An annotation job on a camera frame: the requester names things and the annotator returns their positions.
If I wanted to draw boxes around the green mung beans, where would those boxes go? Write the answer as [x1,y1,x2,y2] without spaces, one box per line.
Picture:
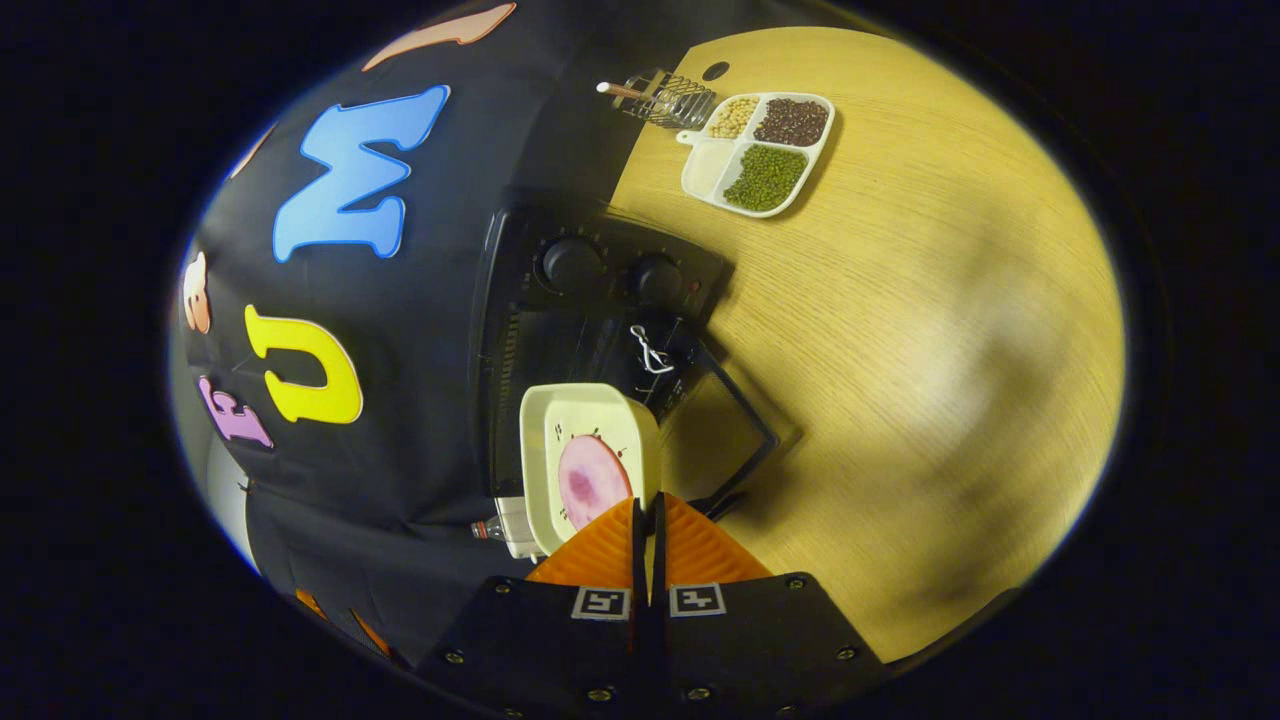
[722,144,808,212]

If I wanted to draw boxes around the white cord tie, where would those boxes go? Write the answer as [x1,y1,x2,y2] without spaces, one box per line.
[630,324,675,376]

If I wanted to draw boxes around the round pink meat slice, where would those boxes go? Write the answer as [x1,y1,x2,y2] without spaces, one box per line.
[557,434,634,531]

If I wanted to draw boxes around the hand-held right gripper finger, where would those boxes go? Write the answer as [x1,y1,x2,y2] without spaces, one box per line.
[415,497,656,720]
[650,492,886,720]

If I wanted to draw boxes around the yellow soybeans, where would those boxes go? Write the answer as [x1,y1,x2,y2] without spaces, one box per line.
[708,96,761,140]

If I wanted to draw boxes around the white divided bean tray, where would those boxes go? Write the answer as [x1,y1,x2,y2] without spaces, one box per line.
[676,92,837,219]

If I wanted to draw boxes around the black electric oven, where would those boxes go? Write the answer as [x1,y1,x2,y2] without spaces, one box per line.
[470,185,781,521]

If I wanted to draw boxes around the metal wire holder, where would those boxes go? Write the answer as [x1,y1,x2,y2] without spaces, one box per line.
[625,68,717,129]

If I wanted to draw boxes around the square cream plate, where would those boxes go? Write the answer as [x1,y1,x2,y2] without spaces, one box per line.
[519,383,661,556]

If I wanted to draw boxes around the dark red beans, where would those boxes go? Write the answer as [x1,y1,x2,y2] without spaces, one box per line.
[753,97,830,148]

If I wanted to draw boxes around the white small appliance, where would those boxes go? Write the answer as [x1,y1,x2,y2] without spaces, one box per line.
[495,497,546,561]

